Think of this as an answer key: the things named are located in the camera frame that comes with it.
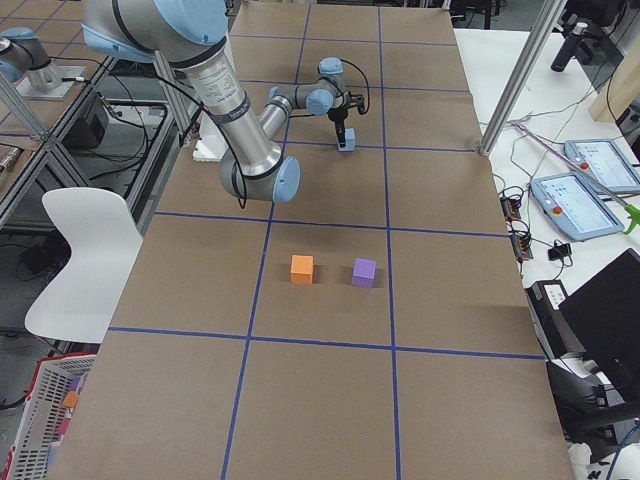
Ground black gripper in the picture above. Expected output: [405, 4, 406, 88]
[327, 106, 348, 149]

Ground light blue foam block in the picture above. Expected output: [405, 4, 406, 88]
[338, 128, 356, 152]

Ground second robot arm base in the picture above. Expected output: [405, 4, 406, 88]
[1, 27, 85, 100]

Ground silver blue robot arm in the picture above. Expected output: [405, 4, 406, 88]
[82, 0, 351, 203]

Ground orange foam block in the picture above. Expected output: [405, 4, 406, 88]
[290, 254, 314, 285]

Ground purple foam block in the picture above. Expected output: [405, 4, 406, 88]
[351, 258, 377, 288]

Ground orange relay board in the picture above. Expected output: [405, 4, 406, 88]
[500, 197, 522, 222]

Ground black box under table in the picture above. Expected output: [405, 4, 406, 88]
[62, 101, 109, 150]

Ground near blue teach pendant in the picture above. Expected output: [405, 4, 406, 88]
[530, 173, 623, 241]

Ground blue teach pendant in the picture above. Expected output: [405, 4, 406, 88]
[530, 173, 623, 241]
[564, 139, 639, 193]

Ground white plastic chair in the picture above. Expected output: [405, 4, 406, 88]
[25, 187, 143, 344]

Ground far blue teach pendant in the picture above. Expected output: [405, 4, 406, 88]
[564, 139, 639, 193]

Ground black computer monitor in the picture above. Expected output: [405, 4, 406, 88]
[560, 248, 639, 401]

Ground white plastic basket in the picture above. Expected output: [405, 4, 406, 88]
[2, 353, 96, 479]

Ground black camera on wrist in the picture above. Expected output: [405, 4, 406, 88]
[345, 92, 369, 115]

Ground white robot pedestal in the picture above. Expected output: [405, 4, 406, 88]
[193, 132, 228, 163]

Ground aluminium frame post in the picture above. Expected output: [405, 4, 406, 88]
[479, 0, 567, 157]

